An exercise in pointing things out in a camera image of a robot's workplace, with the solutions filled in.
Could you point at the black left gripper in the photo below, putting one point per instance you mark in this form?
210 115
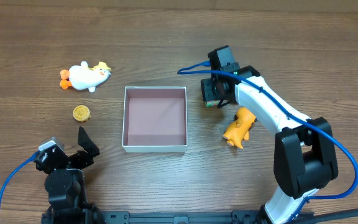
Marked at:
72 158

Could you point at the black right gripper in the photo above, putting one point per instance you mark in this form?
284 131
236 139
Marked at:
208 92

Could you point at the multicoloured puzzle cube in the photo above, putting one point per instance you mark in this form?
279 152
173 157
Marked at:
213 103

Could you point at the white plush duck toy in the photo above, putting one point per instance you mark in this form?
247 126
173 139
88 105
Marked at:
83 77

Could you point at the white box pink interior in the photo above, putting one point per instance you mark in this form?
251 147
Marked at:
155 119

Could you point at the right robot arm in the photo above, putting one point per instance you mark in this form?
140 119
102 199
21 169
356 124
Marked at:
304 155

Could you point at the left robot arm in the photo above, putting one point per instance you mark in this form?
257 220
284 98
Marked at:
65 182

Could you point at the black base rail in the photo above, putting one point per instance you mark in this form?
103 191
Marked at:
236 216

